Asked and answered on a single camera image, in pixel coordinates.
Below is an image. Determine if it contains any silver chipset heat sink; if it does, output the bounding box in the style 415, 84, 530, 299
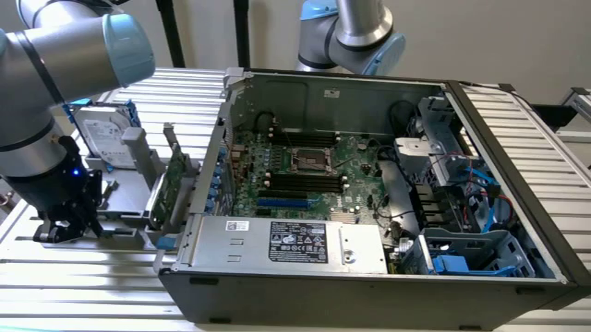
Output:
329, 212, 362, 225

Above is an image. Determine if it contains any black cable on table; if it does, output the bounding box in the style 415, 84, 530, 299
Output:
458, 80, 542, 113

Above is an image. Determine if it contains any black looped cable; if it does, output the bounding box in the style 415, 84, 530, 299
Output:
255, 110, 278, 134

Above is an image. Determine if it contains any grey fan shroud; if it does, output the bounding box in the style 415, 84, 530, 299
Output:
394, 136, 435, 167

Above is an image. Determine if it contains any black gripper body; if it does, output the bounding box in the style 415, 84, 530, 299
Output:
9, 169, 102, 222

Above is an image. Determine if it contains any black expansion slot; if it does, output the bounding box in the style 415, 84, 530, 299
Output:
257, 189, 310, 201

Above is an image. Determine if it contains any green motherboard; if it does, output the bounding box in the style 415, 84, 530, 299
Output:
229, 126, 403, 243

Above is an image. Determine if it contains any red wire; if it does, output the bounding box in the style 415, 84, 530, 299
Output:
443, 155, 516, 222

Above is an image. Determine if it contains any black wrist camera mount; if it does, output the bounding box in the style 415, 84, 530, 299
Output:
54, 136, 105, 208

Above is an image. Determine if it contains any black box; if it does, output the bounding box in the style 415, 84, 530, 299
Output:
530, 103, 576, 132

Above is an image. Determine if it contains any silver power supply unit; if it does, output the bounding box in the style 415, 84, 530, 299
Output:
177, 215, 390, 276

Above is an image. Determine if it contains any aluminium frame profile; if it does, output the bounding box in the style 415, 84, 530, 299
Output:
554, 87, 591, 136

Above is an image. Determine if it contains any CPU socket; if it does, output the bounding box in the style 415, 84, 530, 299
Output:
287, 147, 329, 174

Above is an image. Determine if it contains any blue SATA wire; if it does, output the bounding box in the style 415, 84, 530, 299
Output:
463, 165, 505, 239

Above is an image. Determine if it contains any black stand pole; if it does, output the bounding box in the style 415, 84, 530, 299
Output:
155, 0, 187, 68
233, 0, 253, 69

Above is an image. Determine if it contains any metal drive cage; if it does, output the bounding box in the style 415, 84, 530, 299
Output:
413, 95, 482, 186

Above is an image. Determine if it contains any blue expansion slot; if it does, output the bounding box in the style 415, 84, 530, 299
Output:
257, 198, 310, 211

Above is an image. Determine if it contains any hard disk in blue carrier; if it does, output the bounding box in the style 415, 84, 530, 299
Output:
63, 98, 143, 171

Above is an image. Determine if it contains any blue drive cage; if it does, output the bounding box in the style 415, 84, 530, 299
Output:
401, 227, 538, 278

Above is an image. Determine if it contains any green graphics card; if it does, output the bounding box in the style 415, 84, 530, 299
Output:
149, 122, 194, 232

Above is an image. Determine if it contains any black open PC case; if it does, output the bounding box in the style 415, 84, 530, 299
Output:
158, 67, 591, 325

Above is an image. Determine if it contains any black RAM slot bank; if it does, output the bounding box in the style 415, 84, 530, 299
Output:
271, 129, 342, 147
266, 171, 347, 194

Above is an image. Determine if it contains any black power supply label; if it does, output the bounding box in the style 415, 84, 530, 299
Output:
266, 221, 330, 264

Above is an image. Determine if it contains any grey parts rack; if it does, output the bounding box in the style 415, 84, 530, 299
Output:
39, 127, 203, 251

